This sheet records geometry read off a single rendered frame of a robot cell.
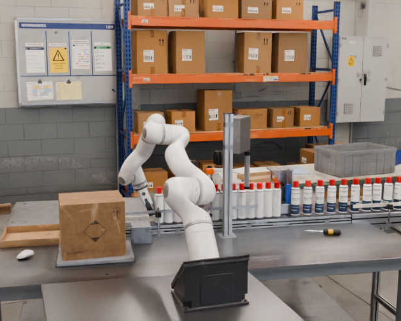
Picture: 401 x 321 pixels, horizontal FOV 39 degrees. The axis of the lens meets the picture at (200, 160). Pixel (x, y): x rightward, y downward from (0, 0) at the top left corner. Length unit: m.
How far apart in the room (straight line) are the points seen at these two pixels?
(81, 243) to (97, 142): 4.72
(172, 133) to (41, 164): 4.79
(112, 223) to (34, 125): 4.67
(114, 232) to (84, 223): 0.15
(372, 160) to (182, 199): 2.94
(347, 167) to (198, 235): 2.76
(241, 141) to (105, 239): 0.88
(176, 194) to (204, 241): 0.23
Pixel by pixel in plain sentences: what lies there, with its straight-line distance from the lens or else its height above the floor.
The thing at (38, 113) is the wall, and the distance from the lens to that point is 7.26.
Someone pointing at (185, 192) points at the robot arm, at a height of 1.23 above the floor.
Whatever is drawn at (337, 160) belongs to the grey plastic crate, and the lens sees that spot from 4.87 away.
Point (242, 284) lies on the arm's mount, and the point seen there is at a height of 0.91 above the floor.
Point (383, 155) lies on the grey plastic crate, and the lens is 5.11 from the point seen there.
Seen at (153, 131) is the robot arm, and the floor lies 1.45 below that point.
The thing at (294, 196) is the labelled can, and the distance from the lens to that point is 3.30.
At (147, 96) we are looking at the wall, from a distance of 7.45.
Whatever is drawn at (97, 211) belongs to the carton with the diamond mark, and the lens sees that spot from 2.68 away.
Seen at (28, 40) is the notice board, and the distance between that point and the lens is 7.11.
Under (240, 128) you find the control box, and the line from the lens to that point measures 2.97.
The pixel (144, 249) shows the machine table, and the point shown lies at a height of 0.83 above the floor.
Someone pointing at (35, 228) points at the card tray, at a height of 0.85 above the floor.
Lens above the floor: 1.78
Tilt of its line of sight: 10 degrees down
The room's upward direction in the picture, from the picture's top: straight up
